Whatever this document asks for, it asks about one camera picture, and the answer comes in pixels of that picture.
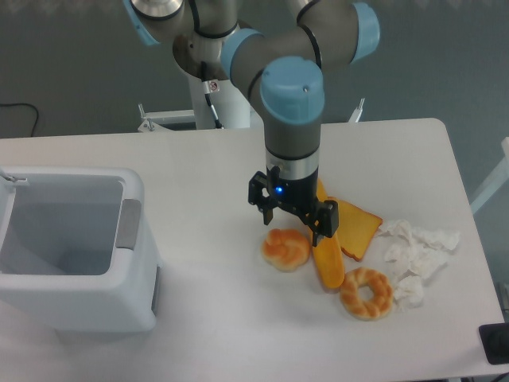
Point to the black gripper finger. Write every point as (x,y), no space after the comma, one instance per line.
(322,220)
(265,204)

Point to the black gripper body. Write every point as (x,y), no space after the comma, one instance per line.
(297,197)

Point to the round knotted bread roll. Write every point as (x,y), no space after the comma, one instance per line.
(285,249)

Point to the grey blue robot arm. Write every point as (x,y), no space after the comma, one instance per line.
(281,78)

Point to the toast bread slice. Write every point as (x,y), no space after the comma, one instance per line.
(356,230)

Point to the long orange baguette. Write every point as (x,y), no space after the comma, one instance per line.
(327,254)

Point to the crumpled white tissue paper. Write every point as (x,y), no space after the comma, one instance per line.
(414,257)

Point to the white plastic bin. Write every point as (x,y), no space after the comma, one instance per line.
(77,252)

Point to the black device at edge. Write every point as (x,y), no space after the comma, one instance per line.
(494,338)

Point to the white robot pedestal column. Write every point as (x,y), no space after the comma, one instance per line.
(232,109)

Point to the ring shaped braided bread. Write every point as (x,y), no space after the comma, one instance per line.
(366,294)

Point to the white metal base frame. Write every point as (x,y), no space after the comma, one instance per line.
(185,120)

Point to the white frame at right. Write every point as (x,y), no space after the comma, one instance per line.
(492,183)

